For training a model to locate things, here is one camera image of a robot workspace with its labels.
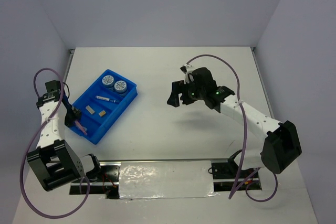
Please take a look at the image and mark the blue white whiteboard marker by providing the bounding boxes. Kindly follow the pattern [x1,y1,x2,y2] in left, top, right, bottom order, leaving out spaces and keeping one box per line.
[95,95,120,104]

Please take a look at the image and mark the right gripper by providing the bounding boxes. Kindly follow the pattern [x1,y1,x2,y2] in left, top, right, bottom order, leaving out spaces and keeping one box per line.
[167,78,206,106]

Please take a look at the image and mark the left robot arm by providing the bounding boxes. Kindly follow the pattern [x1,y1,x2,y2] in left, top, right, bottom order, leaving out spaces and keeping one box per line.
[27,80,103,191]

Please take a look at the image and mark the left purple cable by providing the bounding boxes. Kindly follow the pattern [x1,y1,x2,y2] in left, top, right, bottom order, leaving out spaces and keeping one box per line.
[20,68,91,219]

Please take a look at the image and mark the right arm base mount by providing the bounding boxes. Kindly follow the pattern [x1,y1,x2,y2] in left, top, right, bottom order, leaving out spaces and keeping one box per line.
[208,161,261,192]

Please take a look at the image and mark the grey eraser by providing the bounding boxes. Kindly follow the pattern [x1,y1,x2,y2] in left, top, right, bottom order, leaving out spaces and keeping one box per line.
[86,105,94,114]

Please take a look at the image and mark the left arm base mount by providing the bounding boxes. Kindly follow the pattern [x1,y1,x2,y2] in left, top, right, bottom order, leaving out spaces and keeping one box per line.
[69,162,121,199]

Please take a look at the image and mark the pink correction tape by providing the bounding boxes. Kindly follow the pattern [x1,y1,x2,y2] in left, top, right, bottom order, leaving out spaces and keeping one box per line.
[75,120,87,135]

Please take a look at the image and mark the small tan eraser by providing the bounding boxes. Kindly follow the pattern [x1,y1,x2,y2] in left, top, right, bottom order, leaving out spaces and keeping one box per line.
[99,110,106,116]

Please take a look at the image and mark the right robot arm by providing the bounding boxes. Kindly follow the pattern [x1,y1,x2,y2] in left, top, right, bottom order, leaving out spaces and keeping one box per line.
[167,64,302,177]

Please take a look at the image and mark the blue plastic divided tray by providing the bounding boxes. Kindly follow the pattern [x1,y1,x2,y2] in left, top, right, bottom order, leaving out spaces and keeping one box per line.
[70,69,138,145]

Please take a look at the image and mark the silver foil sheet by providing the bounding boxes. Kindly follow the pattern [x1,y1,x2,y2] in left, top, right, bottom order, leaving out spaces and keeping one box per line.
[119,161,216,199]

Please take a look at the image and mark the blue cleaning gel jar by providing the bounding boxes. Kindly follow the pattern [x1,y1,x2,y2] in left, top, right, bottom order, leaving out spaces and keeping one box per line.
[101,75,115,89]

